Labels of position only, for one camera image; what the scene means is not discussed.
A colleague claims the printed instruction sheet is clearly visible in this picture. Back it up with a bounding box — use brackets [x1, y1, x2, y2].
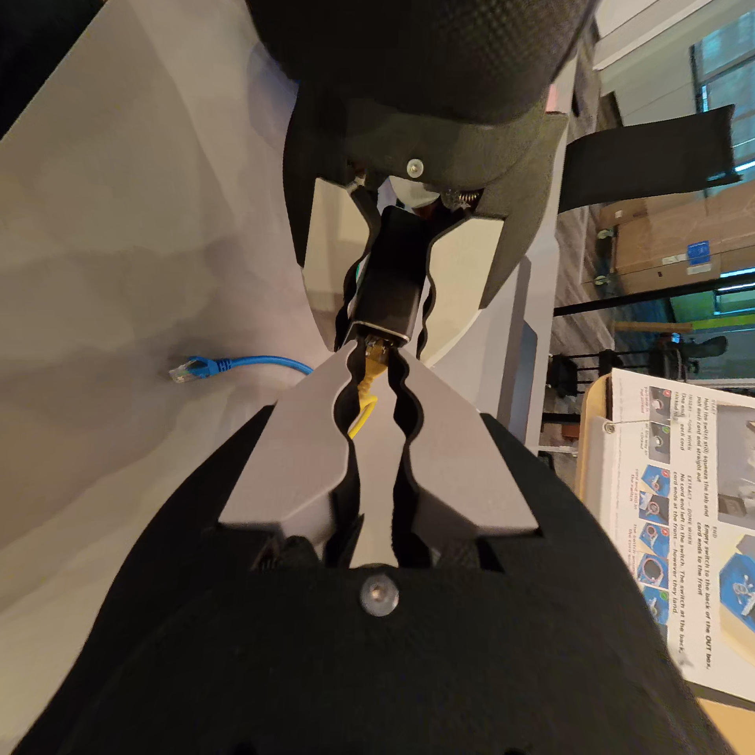
[610, 368, 755, 700]

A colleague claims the cardboard box with blue label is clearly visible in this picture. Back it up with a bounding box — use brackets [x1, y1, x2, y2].
[596, 193, 755, 278]

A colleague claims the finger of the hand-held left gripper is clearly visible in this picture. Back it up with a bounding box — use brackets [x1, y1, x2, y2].
[301, 177, 384, 355]
[413, 215, 508, 362]

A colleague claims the blue ethernet cable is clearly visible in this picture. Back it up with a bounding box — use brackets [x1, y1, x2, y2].
[169, 355, 315, 385]

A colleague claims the black ethernet splitter box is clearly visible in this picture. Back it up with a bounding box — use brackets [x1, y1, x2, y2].
[348, 205, 434, 346]

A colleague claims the yellow ethernet cable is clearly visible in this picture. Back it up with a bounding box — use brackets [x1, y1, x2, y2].
[347, 335, 391, 440]

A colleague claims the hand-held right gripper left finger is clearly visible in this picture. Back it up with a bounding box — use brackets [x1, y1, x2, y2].
[218, 339, 363, 567]

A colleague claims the black office chair backrest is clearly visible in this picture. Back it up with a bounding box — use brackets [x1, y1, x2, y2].
[557, 105, 743, 214]

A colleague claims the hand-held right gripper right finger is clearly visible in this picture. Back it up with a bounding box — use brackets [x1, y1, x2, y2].
[386, 348, 539, 570]

